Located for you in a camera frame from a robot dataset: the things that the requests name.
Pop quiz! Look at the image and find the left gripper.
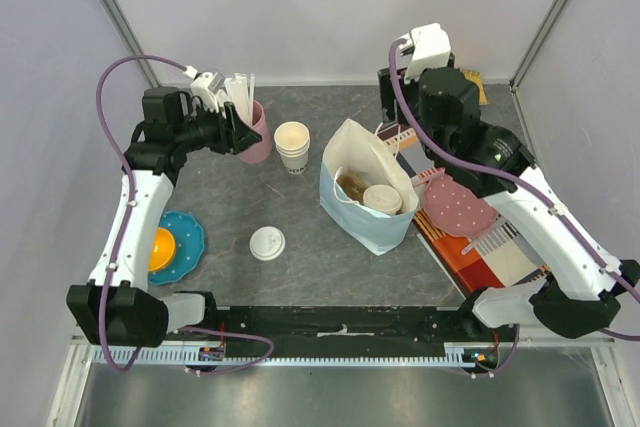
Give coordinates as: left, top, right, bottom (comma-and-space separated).
174, 98, 262, 155

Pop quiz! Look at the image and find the blue white paper bag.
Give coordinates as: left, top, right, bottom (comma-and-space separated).
319, 119, 419, 256

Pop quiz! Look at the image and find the white plastic cup lid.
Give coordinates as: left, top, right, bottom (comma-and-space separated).
249, 226, 286, 262

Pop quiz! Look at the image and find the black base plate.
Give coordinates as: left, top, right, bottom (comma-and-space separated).
162, 304, 521, 359

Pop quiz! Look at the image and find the yellow woven basket tray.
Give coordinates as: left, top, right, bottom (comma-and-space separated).
461, 69, 489, 106

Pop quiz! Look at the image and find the orange bowl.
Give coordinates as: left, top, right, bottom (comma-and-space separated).
148, 227, 177, 273

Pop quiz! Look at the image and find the pink dotted plate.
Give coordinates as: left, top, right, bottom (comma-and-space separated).
423, 173, 499, 238

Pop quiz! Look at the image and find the bundle of wrapped straws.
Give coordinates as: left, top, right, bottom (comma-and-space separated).
224, 73, 255, 127

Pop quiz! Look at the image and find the pink handled fork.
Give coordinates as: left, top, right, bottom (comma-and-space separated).
461, 239, 481, 255

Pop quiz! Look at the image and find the purple cable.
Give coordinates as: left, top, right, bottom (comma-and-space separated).
95, 55, 276, 373
388, 39, 640, 379

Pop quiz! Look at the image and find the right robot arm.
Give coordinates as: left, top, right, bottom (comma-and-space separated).
378, 42, 639, 341

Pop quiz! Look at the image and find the colourful patchwork placemat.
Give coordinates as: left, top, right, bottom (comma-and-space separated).
376, 122, 548, 296

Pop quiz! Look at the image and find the stack of paper cups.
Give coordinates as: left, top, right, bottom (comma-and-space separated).
273, 121, 310, 175

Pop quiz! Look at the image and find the brown cardboard cup carrier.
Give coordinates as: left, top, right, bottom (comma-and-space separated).
337, 173, 370, 205

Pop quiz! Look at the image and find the pink straw holder cup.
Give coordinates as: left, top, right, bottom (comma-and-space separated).
234, 100, 274, 164

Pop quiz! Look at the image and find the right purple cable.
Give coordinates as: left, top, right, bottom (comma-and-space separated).
388, 39, 640, 379

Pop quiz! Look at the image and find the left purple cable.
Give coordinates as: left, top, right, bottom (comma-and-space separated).
95, 55, 276, 373

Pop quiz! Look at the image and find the blue dotted plate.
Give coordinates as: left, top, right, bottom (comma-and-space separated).
148, 211, 206, 286

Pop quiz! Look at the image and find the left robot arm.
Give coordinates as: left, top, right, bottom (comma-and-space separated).
66, 87, 262, 347

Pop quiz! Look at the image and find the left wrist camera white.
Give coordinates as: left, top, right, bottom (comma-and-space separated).
190, 70, 225, 112

